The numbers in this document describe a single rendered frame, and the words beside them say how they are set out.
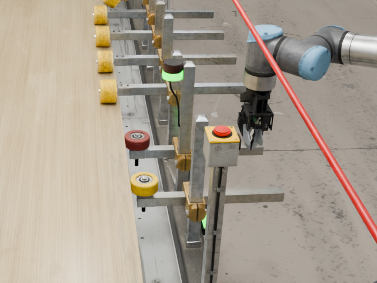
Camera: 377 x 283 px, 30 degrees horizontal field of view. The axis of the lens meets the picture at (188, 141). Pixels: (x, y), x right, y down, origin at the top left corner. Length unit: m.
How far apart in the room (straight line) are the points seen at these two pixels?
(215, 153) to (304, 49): 0.40
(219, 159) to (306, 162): 2.36
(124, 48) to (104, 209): 1.81
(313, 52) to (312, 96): 2.89
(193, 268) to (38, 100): 0.83
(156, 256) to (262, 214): 1.36
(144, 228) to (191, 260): 0.30
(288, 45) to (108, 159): 0.64
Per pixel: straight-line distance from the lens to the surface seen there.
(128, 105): 3.03
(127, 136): 2.21
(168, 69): 2.05
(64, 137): 2.22
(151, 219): 2.33
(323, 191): 3.72
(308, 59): 1.81
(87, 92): 2.50
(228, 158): 1.60
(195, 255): 2.07
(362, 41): 1.89
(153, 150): 2.23
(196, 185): 1.97
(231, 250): 3.23
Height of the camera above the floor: 2.00
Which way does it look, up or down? 30 degrees down
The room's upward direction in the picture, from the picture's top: 4 degrees clockwise
